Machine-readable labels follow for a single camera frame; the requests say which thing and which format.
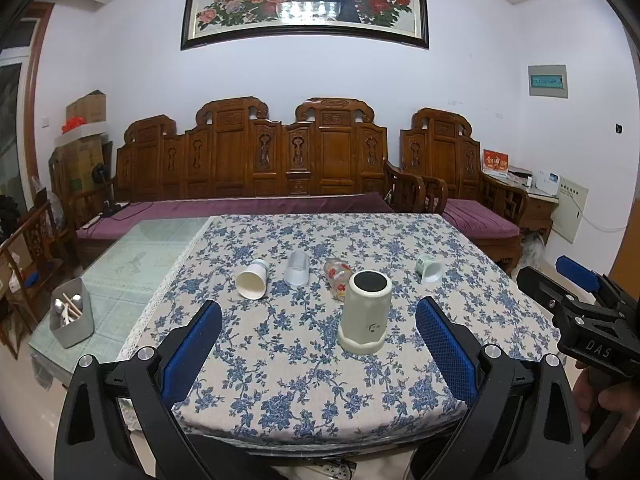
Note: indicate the pale green table cover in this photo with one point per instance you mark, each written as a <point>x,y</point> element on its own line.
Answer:
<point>135,265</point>

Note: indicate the blue floral tablecloth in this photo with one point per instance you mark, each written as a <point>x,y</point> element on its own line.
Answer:
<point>280,370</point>

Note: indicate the square purple seat cushion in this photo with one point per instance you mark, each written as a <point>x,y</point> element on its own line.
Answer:
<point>480,217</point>

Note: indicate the small brown cardboard box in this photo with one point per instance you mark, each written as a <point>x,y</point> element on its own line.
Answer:
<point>87,107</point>

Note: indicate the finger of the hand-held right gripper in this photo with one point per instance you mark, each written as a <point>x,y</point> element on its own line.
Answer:
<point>542,287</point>
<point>580,272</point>

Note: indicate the wooden chopsticks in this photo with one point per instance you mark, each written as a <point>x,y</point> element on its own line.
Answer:
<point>76,306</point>

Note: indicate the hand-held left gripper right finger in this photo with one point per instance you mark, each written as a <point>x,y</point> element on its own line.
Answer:
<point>447,352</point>

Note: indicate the red flower print glass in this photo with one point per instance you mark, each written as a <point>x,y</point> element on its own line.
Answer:
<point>337,279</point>

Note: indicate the red gift box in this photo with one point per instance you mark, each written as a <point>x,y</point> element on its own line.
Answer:
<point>495,162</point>

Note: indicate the carved wooden sofa bench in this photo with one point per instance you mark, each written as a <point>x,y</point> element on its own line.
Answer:
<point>240,160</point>

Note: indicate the white electronic device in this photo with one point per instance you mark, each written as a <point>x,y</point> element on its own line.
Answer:
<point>546,184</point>

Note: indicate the grey wall fuse box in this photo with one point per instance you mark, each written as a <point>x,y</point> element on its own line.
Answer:
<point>548,80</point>

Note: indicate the small green white cup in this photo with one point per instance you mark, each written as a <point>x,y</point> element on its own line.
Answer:
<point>429,269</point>

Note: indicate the clear plastic bag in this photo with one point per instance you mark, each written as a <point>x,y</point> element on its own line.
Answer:
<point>534,255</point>

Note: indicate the wooden side cabinet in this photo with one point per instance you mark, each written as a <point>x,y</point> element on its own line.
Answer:
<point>537,215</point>

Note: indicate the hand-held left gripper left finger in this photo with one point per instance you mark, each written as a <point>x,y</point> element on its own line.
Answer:
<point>192,352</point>

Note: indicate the large brown cardboard box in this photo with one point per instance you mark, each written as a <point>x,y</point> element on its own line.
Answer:
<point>82,160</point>

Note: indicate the framed peacock flower painting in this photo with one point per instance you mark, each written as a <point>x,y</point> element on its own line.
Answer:
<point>305,2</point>

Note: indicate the white paper cup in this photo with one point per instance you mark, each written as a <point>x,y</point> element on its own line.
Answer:
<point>251,282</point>

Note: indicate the wooden lattice chair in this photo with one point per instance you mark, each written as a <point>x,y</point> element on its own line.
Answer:
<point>35,260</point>

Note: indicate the beige ceramic cup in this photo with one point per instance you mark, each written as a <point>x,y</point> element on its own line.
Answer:
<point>364,312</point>

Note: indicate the grey utensil container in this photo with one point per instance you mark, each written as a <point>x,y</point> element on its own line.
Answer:
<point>72,325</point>

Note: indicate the clear plastic cup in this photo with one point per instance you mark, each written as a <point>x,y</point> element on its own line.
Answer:
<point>296,270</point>

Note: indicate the long purple seat cushion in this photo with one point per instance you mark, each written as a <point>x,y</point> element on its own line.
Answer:
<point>225,207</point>

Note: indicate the person's right hand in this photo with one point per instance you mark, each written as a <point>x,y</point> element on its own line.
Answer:
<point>625,410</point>

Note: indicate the carved wooden armchair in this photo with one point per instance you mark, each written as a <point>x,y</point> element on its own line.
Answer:
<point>450,160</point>

